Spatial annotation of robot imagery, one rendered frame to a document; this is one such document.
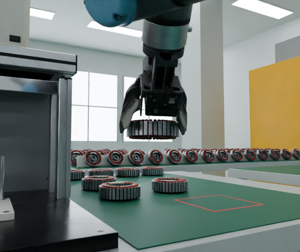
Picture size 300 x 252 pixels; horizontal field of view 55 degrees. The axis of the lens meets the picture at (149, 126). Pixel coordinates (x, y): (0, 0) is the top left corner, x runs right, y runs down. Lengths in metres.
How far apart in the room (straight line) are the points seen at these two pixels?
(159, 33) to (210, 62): 4.14
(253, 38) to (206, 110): 3.09
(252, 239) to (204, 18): 4.37
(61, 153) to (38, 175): 0.18
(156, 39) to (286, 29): 6.18
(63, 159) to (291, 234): 0.50
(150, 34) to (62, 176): 0.40
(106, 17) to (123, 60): 7.59
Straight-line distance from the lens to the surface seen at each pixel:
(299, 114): 3.87
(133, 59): 8.09
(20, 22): 0.79
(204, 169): 2.21
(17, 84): 0.72
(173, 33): 0.47
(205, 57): 4.55
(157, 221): 0.57
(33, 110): 0.87
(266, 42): 6.84
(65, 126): 0.72
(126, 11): 0.35
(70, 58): 0.76
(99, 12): 0.37
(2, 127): 0.86
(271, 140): 4.09
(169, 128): 0.58
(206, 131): 4.37
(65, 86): 0.73
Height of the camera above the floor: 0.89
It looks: 4 degrees up
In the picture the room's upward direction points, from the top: straight up
